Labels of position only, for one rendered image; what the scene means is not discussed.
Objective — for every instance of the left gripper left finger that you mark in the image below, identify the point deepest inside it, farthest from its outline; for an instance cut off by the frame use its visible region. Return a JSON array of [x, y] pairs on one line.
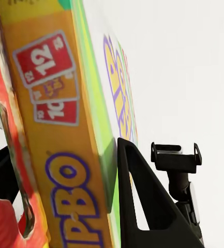
[[8, 183]]

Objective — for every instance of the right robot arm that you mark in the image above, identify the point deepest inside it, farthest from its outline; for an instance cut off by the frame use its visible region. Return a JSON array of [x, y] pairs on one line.
[[170, 158]]

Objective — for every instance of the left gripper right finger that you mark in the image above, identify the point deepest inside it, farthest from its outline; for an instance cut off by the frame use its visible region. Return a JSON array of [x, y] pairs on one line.
[[168, 227]]

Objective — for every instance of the swivel chair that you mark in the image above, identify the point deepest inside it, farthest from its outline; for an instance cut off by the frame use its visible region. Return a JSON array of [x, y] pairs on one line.
[[22, 224]]

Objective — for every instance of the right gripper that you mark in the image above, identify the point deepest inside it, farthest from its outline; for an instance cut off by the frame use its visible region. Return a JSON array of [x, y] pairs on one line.
[[177, 166]]

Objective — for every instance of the board game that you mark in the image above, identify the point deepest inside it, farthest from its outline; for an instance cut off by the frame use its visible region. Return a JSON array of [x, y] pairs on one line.
[[65, 99]]

